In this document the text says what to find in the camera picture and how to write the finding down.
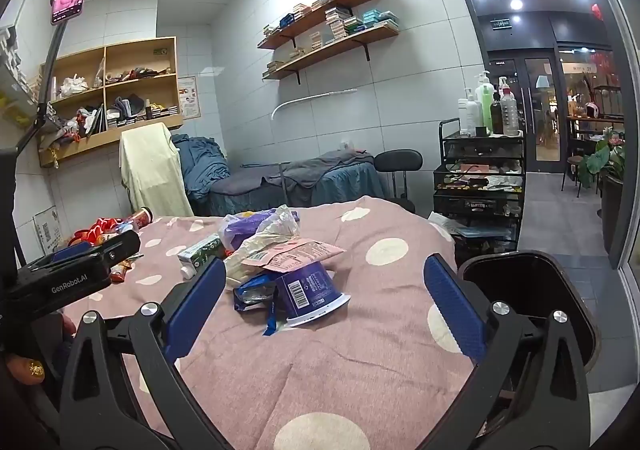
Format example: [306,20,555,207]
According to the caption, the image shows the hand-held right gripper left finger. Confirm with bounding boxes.
[57,257,228,450]

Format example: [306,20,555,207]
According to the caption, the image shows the blue bedding pile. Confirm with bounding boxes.
[172,134,231,201]

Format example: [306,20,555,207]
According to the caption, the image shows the green white milk carton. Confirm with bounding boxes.
[177,233,226,278]

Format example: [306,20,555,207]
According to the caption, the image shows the white cardboard box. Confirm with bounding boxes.
[32,207,63,251]

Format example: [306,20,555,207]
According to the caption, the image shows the green bottle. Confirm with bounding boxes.
[475,73,496,133]

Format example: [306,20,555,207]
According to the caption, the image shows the potted green plant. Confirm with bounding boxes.
[575,127,628,256]

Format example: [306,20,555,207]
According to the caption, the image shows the pile of snack packets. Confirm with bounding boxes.
[67,217,146,283]

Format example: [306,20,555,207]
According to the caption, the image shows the wall poster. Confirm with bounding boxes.
[177,76,201,118]

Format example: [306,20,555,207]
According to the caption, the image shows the black metal cart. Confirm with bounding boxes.
[432,117,526,251]

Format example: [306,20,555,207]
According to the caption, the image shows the black chair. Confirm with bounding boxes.
[374,149,423,213]

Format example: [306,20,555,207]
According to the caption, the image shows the wooden wall shelf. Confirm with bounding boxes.
[257,0,387,51]
[262,23,401,84]

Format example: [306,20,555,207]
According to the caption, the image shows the pink polka dot blanket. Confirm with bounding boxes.
[60,195,481,450]

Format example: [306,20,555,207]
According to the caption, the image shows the clear plastic bottle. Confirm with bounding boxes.
[500,86,520,136]

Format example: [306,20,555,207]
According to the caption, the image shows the wooden cubby shelf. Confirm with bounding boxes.
[37,36,186,168]

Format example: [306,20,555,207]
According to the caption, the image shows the white pump bottle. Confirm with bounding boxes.
[457,86,478,137]

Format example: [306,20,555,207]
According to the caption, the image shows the row of small boxes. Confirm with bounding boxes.
[107,105,178,128]

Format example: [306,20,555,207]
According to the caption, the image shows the cream cloth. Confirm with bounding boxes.
[119,123,195,217]

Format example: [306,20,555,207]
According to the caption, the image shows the grey blanket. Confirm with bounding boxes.
[210,150,376,196]

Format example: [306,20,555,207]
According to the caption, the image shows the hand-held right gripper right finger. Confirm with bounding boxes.
[422,253,591,450]

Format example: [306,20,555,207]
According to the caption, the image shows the purple plastic bag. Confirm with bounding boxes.
[220,210,288,251]

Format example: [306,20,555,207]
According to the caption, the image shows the pink packet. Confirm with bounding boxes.
[242,239,346,273]

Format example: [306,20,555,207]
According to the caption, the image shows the blue snack wrapper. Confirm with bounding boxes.
[232,273,278,336]

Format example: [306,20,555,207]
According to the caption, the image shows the white plastic bag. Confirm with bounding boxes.
[60,73,93,98]

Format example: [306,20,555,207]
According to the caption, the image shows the red chip can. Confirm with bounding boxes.
[127,207,153,231]

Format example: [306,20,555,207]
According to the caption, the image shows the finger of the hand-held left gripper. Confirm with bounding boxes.
[47,244,106,265]

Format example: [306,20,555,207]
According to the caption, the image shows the dark brown bottle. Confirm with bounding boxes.
[490,93,505,135]

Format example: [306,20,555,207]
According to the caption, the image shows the black phone stand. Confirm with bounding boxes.
[0,20,68,166]

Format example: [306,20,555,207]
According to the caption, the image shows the clear plastic bag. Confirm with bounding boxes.
[222,205,301,288]

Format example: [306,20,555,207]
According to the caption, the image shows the person's left hand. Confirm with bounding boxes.
[0,352,49,387]

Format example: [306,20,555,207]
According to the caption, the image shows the massage bed with teal skirt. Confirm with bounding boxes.
[192,150,396,217]

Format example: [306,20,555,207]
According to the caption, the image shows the blue paper cup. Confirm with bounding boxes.
[274,260,352,328]

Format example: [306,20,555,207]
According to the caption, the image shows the pile of mixed clothes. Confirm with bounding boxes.
[107,65,176,81]

